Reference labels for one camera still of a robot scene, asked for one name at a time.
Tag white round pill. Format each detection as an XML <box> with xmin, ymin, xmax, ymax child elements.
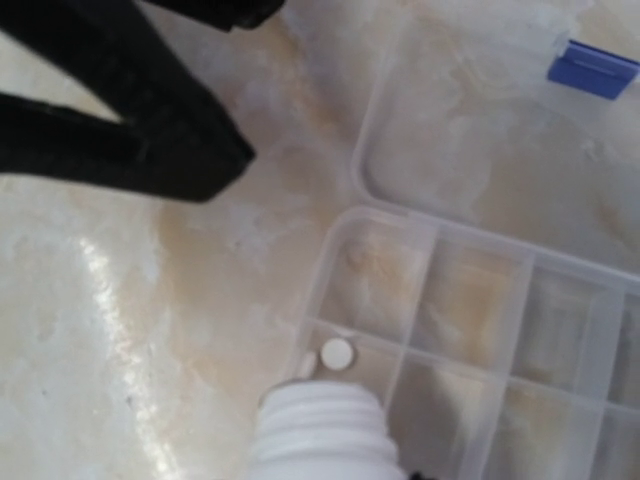
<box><xmin>320</xmin><ymin>337</ymin><xmax>356</xmax><ymax>372</ymax></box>

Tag clear plastic pill organizer box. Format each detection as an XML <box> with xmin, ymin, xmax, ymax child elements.
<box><xmin>288</xmin><ymin>1</ymin><xmax>639</xmax><ymax>479</ymax></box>

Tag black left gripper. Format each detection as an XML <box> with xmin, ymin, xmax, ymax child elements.
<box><xmin>1</xmin><ymin>0</ymin><xmax>285</xmax><ymax>202</ymax></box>

